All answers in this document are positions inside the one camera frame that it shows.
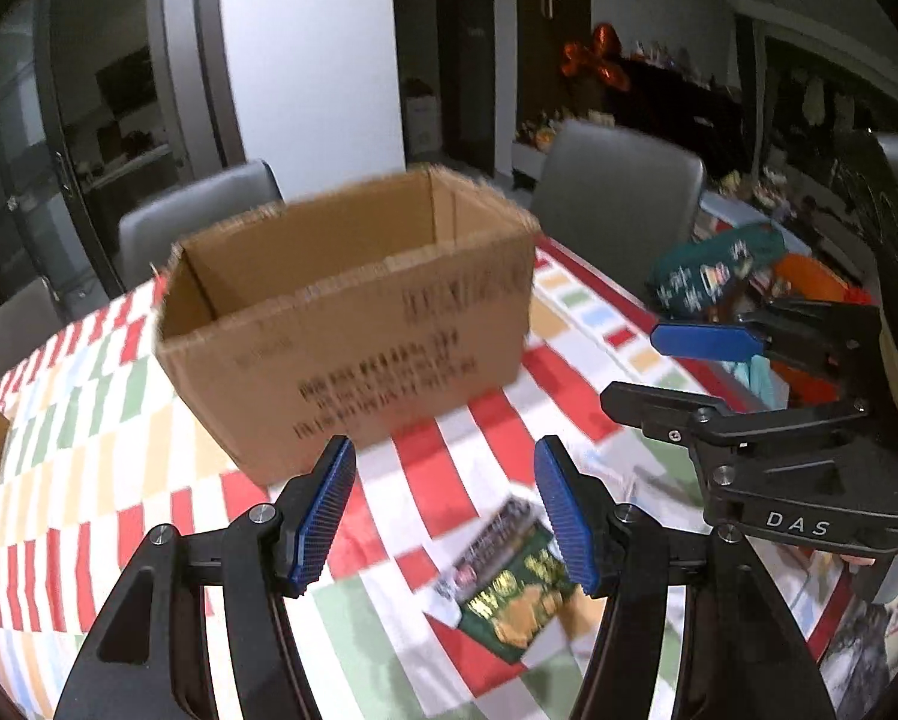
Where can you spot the dark green snack bag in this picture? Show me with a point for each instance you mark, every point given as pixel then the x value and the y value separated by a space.
pixel 711 262

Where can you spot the dark grey snack packet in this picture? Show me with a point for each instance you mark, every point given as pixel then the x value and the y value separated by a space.
pixel 486 540

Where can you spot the brown cardboard box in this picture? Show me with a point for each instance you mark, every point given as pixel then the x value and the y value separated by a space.
pixel 344 360

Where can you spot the orange snack bag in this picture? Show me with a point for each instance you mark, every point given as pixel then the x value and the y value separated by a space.
pixel 808 274

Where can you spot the green cracker packet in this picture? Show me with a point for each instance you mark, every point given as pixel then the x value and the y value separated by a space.
pixel 516 607

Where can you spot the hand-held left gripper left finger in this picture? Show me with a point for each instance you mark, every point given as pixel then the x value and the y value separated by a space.
pixel 321 517

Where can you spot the teal cloth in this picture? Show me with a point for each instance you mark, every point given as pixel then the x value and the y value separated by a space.
pixel 760 379

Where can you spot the striped colourful tablecloth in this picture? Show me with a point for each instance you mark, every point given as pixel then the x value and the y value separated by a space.
pixel 434 435

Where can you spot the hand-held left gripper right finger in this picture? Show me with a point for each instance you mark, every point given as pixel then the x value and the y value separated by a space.
pixel 569 525

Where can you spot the orange foil balloon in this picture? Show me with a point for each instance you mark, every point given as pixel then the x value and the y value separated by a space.
pixel 599 56

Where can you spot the dark sideboard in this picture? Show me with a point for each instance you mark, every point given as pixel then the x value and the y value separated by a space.
pixel 681 112

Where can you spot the grey dining chair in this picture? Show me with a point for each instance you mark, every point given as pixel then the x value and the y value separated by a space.
pixel 17 330
pixel 614 187
pixel 194 225

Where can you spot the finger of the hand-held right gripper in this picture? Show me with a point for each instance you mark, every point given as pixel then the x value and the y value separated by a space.
pixel 704 339
pixel 659 406

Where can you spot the sliding glass door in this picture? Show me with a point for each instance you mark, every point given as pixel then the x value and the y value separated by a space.
pixel 59 127

